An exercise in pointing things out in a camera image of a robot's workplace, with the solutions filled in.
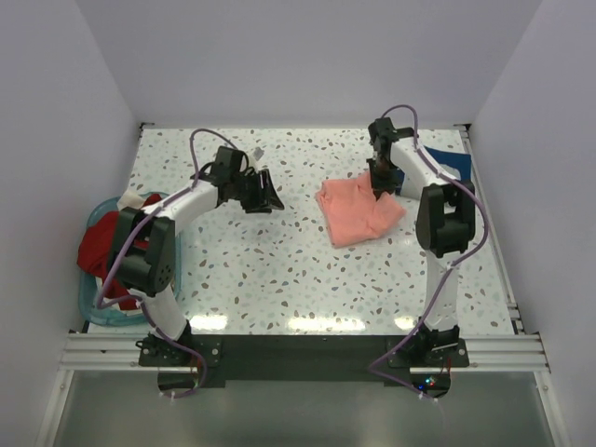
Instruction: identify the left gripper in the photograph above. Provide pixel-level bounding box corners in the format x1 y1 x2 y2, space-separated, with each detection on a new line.
230 169 284 214

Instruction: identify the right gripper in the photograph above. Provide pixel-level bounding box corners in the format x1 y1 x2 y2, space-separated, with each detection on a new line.
367 157 401 200

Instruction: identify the salmon pink t-shirt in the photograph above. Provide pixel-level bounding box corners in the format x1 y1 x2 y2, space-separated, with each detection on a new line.
316 171 406 248

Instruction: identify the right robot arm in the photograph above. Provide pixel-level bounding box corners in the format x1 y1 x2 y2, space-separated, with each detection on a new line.
367 117 476 366

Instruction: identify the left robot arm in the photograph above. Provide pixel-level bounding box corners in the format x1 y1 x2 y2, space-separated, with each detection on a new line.
95 146 284 365

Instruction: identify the folded blue printed t-shirt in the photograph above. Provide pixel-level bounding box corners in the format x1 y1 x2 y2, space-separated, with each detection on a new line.
395 146 472 199

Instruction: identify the red t-shirt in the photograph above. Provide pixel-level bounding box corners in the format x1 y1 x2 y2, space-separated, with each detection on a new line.
76 193 163 291

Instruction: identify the clear teal plastic bin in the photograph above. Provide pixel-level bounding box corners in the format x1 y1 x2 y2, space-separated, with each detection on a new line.
78 196 182 328

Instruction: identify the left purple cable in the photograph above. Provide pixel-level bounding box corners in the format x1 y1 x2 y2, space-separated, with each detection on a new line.
95 128 238 400

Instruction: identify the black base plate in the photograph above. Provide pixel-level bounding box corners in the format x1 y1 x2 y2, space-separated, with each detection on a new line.
136 328 470 398

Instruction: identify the aluminium frame rail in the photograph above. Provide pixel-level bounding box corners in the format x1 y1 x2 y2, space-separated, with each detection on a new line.
59 333 550 373

